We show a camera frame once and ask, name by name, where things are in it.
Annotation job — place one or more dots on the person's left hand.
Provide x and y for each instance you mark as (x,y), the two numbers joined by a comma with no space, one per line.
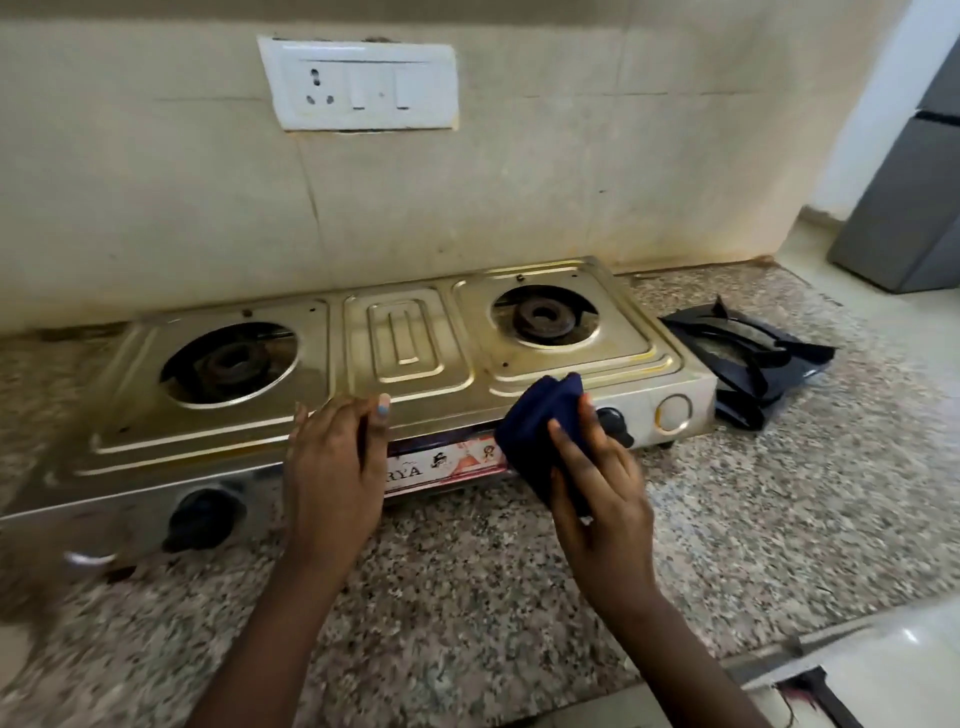
(334,480)

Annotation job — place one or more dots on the person's right hand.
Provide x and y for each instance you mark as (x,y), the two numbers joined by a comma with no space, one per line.
(607,525)

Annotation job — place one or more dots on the person's right thumb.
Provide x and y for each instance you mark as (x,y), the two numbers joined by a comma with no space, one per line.
(562,450)

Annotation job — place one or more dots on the person's left thumb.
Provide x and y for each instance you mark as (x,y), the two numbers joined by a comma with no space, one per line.
(381,427)

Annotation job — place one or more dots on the dark blue cleaning cloth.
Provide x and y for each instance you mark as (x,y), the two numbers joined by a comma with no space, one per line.
(536,435)

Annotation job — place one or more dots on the person's left forearm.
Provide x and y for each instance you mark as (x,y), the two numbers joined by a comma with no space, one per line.
(285,637)

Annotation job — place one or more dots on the person's right forearm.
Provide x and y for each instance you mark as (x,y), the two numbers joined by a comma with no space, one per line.
(675,660)

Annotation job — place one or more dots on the black stove knob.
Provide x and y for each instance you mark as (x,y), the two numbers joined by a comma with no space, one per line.
(201,519)
(616,426)

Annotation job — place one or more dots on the red and white stove label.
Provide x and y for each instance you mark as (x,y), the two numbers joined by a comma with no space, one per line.
(442,465)

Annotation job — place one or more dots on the stainless steel two-burner gas stove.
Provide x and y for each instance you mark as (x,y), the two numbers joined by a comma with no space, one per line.
(420,352)

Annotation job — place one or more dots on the rusty round stove burner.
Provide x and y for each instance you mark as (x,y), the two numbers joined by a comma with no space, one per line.
(229,366)
(545,315)

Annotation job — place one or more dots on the black metal pan support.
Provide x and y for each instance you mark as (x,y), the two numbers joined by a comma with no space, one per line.
(750,405)
(750,337)

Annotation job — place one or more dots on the grey refrigerator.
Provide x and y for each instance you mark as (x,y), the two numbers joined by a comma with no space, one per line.
(904,202)

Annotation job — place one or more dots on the white wall socket switch plate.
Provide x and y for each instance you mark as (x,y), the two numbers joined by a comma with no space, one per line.
(360,84)

